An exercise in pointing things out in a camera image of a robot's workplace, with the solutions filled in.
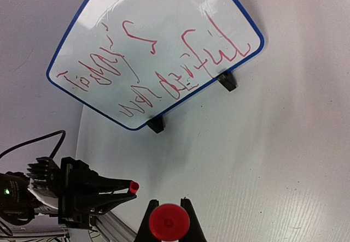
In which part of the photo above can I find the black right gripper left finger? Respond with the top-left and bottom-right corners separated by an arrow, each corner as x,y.
135,199 -> 159,242

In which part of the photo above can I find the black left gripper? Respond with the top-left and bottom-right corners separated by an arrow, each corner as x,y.
26,157 -> 137,228

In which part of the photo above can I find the red marker cap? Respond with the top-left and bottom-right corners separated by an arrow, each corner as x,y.
128,181 -> 139,194

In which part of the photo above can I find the aluminium front rail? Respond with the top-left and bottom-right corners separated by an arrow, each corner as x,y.
62,210 -> 137,242

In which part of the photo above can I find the left black whiteboard foot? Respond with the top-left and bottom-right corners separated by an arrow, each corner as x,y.
146,116 -> 165,134

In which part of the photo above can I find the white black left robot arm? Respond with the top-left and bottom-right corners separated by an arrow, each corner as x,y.
1,157 -> 139,229

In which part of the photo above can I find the black whiteboard foot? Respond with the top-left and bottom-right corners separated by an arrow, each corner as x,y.
217,72 -> 237,92
146,116 -> 165,134

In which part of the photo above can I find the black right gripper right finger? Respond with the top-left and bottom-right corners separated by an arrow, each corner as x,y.
179,198 -> 207,242

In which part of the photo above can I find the white marker pen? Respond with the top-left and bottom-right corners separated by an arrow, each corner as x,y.
149,204 -> 190,241

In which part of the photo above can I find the right black whiteboard foot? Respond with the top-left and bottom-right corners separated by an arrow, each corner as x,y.
217,72 -> 237,92

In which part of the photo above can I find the blue-framed whiteboard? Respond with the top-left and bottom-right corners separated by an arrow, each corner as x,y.
46,0 -> 265,131

